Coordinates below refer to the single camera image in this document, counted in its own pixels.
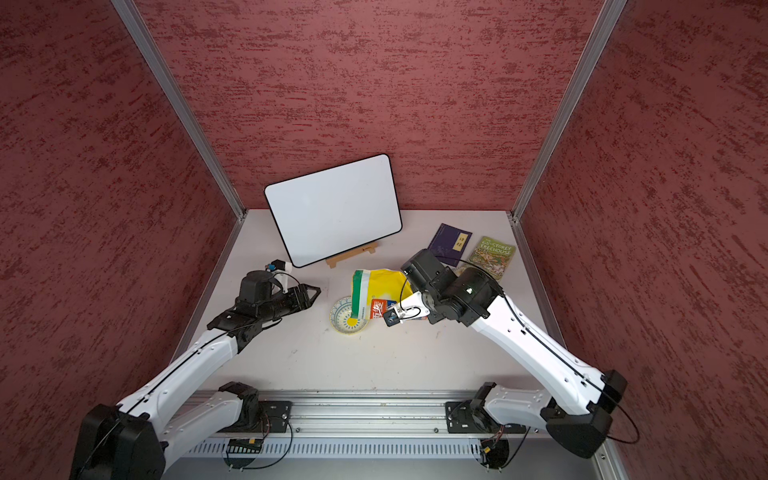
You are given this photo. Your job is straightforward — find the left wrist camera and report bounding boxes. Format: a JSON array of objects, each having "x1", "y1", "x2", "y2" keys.
[{"x1": 265, "y1": 259, "x2": 293, "y2": 273}]

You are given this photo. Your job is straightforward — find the white board black frame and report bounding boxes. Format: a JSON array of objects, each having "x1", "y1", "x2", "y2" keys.
[{"x1": 264, "y1": 154, "x2": 403, "y2": 268}]

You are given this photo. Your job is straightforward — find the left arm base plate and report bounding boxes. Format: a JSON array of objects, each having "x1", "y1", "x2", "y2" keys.
[{"x1": 206, "y1": 398, "x2": 293, "y2": 434}]

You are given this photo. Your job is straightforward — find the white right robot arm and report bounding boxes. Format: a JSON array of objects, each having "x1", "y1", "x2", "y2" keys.
[{"x1": 384, "y1": 249, "x2": 627, "y2": 459}]

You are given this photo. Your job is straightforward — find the dark blue book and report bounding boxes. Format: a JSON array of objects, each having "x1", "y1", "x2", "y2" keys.
[{"x1": 427, "y1": 223, "x2": 472, "y2": 267}]

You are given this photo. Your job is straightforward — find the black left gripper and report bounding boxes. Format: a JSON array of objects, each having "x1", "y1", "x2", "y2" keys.
[{"x1": 258, "y1": 283, "x2": 322, "y2": 323}]

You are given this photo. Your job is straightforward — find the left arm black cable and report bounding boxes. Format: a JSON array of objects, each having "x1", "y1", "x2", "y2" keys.
[{"x1": 71, "y1": 269, "x2": 301, "y2": 480}]

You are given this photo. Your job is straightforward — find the corner aluminium post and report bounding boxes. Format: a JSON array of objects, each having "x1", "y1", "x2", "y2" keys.
[
  {"x1": 510, "y1": 0, "x2": 627, "y2": 226},
  {"x1": 111, "y1": 0, "x2": 247, "y2": 223}
]

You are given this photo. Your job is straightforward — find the green illustrated book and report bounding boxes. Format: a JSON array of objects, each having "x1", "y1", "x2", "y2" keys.
[{"x1": 469, "y1": 236, "x2": 517, "y2": 281}]

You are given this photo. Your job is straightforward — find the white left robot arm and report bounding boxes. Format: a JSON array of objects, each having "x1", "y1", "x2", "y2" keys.
[{"x1": 70, "y1": 270, "x2": 321, "y2": 479}]

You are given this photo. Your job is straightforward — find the left corner aluminium post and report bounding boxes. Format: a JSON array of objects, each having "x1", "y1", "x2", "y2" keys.
[{"x1": 111, "y1": 0, "x2": 247, "y2": 223}]

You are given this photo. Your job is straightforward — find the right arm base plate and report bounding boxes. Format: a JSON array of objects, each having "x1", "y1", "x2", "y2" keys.
[{"x1": 444, "y1": 400, "x2": 527, "y2": 434}]

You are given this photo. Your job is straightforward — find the aluminium frame rail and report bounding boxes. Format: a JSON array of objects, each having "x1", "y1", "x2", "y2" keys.
[{"x1": 179, "y1": 389, "x2": 610, "y2": 439}]

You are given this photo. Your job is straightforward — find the right corner aluminium post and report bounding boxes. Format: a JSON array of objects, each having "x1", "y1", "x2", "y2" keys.
[{"x1": 510, "y1": 0, "x2": 627, "y2": 226}]

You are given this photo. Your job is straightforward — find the yellow oats bag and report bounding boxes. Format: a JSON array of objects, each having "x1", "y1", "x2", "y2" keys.
[{"x1": 351, "y1": 269, "x2": 414, "y2": 321}]

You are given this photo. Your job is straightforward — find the wooden board stand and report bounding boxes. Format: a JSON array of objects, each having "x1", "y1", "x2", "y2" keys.
[{"x1": 325, "y1": 241, "x2": 379, "y2": 269}]

